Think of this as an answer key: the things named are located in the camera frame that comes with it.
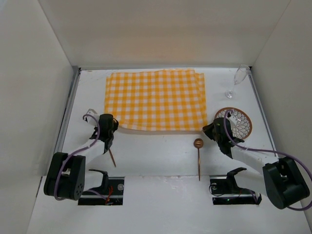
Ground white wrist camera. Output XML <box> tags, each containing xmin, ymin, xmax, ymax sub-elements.
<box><xmin>228</xmin><ymin>114</ymin><xmax>241</xmax><ymax>126</ymax></box>
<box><xmin>83</xmin><ymin>109</ymin><xmax>99</xmax><ymax>126</ymax></box>

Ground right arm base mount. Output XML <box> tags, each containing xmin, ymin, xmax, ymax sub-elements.
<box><xmin>209</xmin><ymin>176</ymin><xmax>262</xmax><ymax>205</ymax></box>

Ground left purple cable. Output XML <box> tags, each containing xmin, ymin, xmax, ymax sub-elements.
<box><xmin>54</xmin><ymin>114</ymin><xmax>109</xmax><ymax>201</ymax></box>

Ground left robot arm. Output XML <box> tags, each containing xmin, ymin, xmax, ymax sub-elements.
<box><xmin>43</xmin><ymin>112</ymin><xmax>119</xmax><ymax>201</ymax></box>

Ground yellow white checkered cloth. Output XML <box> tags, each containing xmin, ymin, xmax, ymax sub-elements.
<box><xmin>104</xmin><ymin>69</ymin><xmax>208</xmax><ymax>131</ymax></box>

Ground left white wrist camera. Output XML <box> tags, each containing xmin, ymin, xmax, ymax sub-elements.
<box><xmin>83</xmin><ymin>109</ymin><xmax>99</xmax><ymax>126</ymax></box>

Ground patterned ceramic plate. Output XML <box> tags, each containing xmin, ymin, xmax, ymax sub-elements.
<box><xmin>214</xmin><ymin>107</ymin><xmax>253</xmax><ymax>140</ymax></box>

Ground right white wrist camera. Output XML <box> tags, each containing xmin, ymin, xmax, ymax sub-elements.
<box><xmin>228</xmin><ymin>114</ymin><xmax>241</xmax><ymax>126</ymax></box>

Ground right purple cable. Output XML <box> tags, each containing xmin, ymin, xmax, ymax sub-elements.
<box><xmin>224</xmin><ymin>109</ymin><xmax>312</xmax><ymax>211</ymax></box>

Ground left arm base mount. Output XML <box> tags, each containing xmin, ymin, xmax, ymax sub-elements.
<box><xmin>78</xmin><ymin>177</ymin><xmax>125</xmax><ymax>206</ymax></box>

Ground copper spoon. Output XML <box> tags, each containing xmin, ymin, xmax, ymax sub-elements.
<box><xmin>194</xmin><ymin>138</ymin><xmax>204</xmax><ymax>181</ymax></box>

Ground purple cable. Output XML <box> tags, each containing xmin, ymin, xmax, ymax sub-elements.
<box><xmin>224</xmin><ymin>109</ymin><xmax>312</xmax><ymax>211</ymax></box>
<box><xmin>54</xmin><ymin>114</ymin><xmax>109</xmax><ymax>201</ymax></box>

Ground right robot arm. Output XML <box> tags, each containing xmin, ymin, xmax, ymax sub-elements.
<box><xmin>202</xmin><ymin>117</ymin><xmax>311</xmax><ymax>210</ymax></box>

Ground clear champagne flute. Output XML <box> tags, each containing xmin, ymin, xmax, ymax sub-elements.
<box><xmin>225</xmin><ymin>64</ymin><xmax>250</xmax><ymax>99</ymax></box>

